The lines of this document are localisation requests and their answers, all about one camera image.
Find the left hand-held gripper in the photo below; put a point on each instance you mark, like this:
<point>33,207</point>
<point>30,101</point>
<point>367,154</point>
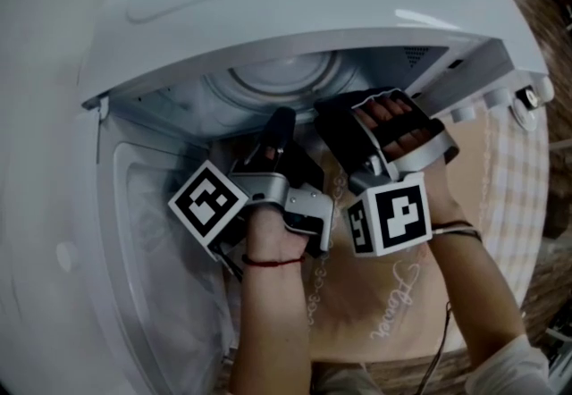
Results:
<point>207,205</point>

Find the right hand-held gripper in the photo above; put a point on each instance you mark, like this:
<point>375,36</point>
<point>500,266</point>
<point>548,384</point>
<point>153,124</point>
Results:
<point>397,214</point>

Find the round glass turntable plate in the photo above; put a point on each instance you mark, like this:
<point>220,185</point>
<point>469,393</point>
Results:
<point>268,85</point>

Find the person's left forearm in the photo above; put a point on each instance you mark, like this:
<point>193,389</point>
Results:
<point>272,317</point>

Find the person's right forearm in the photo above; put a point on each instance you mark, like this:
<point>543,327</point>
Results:
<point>469,286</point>

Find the person's right hand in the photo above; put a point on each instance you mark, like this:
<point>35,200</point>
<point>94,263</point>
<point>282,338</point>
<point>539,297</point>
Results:
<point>393,111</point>

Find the black wristband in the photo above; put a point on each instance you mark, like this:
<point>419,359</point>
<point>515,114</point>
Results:
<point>456,228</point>

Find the beige checked tablecloth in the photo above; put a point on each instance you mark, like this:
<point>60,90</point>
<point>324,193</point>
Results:
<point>384,295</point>

